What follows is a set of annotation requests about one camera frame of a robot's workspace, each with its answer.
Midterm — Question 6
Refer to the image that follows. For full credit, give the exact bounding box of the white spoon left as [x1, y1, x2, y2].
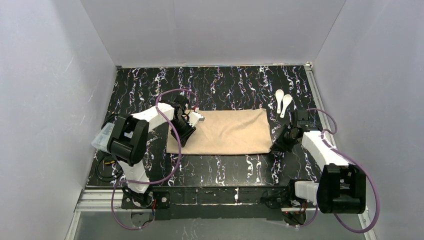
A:
[274, 89, 285, 114]

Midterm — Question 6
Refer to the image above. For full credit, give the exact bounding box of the aluminium front frame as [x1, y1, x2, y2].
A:
[66, 187, 376, 240]

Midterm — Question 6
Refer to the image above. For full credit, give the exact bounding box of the clear plastic box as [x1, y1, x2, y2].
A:
[91, 124, 114, 154]

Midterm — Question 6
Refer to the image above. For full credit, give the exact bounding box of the white spoon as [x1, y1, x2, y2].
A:
[280, 94, 293, 119]
[274, 89, 285, 114]

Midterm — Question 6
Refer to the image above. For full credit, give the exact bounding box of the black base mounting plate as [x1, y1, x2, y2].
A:
[121, 186, 315, 222]

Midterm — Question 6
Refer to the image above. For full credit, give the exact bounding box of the beige cloth napkin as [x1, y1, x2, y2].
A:
[181, 108, 273, 155]

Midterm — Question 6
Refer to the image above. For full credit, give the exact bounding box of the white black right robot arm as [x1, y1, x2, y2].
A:
[271, 110, 366, 214]

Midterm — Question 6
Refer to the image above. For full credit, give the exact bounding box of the white spoon right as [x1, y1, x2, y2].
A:
[280, 94, 293, 119]

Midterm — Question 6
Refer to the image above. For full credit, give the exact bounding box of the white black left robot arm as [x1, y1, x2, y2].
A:
[106, 95, 294, 194]

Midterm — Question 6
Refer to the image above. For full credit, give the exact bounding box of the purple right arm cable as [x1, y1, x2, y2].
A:
[294, 107, 381, 234]

